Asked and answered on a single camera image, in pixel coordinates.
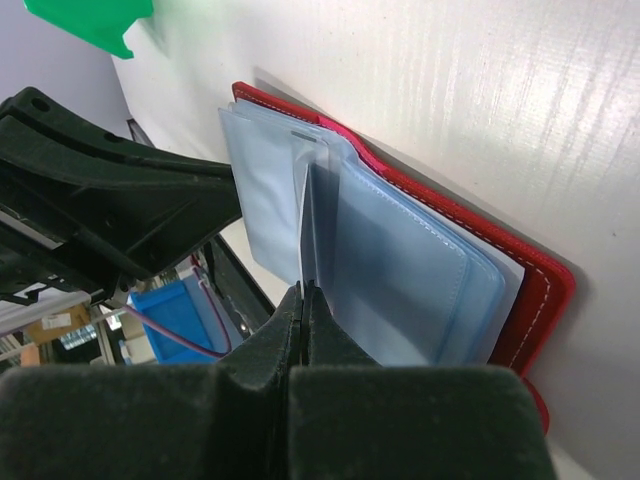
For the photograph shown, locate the white magnetic stripe card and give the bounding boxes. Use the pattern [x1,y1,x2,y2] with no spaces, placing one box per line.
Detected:
[299,164,316,290]

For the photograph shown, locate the green plastic card tray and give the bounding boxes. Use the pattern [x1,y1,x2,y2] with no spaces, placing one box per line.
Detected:
[24,0,154,60]

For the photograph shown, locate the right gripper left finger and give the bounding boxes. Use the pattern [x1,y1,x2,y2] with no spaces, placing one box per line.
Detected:
[1,287,302,479]

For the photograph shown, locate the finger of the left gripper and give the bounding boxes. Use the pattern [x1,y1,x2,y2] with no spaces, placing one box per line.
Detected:
[1,87,241,305]

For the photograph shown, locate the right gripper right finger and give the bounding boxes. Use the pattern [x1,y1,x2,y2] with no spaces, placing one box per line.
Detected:
[287,285,555,479]

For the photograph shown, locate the red card holder wallet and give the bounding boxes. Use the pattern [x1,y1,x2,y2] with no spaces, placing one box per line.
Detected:
[218,80,577,449]

